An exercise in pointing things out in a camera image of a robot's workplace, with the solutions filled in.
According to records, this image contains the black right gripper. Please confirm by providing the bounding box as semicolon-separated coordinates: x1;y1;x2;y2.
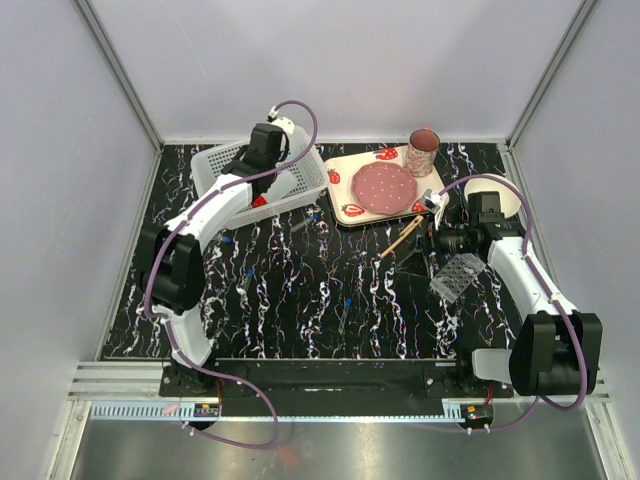
395;211;478;278

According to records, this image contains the wooden test tube clamp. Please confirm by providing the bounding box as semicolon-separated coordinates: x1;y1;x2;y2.
379;215;424;260

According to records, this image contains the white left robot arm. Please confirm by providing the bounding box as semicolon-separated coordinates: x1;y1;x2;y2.
136;123;289;396

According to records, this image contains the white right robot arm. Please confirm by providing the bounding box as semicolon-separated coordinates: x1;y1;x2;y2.
402;187;602;401

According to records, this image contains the clear test tube rack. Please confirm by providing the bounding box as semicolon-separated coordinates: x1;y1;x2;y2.
429;253;486;304

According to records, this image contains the pink dotted plate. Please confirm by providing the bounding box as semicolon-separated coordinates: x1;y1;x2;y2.
351;161;418;216

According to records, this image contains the strawberry pattern tray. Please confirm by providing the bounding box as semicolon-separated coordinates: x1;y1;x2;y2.
325;145;444;227

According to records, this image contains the white paper bowl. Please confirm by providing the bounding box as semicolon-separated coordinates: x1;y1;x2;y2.
463;174;522;218

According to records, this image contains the pink patterned mug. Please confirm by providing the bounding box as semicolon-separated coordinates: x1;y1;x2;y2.
403;127;440;178

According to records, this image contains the white squeeze bottle red cap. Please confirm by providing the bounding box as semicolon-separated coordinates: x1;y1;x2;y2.
252;170;297;208

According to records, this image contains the white perforated plastic basket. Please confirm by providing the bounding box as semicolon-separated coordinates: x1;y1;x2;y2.
191;138;329;230

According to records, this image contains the right controller box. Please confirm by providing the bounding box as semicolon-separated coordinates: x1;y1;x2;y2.
461;404;494;429

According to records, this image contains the controller box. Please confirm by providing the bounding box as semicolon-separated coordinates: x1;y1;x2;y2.
461;404;494;429
193;401;221;421

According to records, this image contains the left controller box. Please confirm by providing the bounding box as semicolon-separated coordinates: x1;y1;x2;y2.
193;401;221;421

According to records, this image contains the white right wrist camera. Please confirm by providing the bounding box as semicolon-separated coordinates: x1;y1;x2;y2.
420;189;449;230

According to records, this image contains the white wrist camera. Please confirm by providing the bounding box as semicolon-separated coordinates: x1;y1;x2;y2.
420;189;449;230
267;106;308;154

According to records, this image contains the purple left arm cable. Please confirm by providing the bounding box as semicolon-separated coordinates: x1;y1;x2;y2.
139;99;321;449

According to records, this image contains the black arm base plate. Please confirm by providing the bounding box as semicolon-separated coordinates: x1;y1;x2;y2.
159;359;513;420

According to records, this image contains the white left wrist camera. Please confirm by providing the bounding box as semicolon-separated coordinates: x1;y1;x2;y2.
267;106;308;154

